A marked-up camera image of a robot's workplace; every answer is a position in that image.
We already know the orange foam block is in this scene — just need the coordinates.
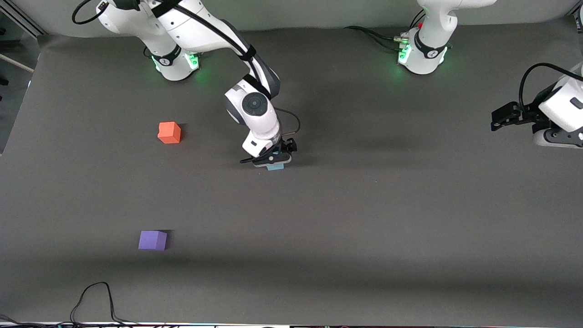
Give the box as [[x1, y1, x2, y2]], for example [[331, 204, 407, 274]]
[[158, 122, 182, 144]]

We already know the purple foam block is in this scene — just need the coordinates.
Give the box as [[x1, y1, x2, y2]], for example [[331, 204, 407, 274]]
[[138, 230, 168, 251]]

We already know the dark grey table mat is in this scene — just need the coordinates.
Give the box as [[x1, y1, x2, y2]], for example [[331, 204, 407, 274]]
[[0, 16, 583, 326]]

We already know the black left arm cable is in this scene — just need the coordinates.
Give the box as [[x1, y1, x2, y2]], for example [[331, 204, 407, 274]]
[[519, 63, 583, 112]]

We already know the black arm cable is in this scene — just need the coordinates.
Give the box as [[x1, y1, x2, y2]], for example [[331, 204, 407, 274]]
[[519, 63, 583, 112], [72, 0, 302, 137]]

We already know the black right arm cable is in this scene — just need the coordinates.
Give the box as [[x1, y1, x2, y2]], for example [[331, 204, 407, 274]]
[[72, 0, 302, 137]]

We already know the black left base cable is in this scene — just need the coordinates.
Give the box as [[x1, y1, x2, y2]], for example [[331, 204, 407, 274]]
[[344, 26, 407, 51]]

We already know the black looped table cable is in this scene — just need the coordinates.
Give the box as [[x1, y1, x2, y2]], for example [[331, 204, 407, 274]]
[[70, 282, 137, 326]]

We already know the aluminium frame bar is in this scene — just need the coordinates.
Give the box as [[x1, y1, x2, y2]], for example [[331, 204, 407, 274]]
[[0, 0, 46, 37]]

